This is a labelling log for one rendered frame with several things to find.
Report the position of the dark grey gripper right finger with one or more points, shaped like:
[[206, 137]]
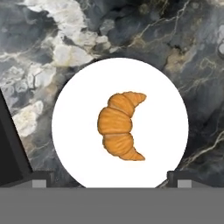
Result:
[[182, 177]]

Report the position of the golden brown croissant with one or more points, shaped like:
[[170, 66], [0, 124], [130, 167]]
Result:
[[118, 125]]

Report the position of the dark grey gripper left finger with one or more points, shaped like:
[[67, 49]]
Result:
[[42, 178]]

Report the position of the round white plate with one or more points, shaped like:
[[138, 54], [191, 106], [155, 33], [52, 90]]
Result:
[[78, 131]]

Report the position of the round grey metal object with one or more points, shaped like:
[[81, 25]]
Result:
[[221, 49]]

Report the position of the black stove hob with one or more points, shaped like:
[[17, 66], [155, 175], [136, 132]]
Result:
[[10, 151]]

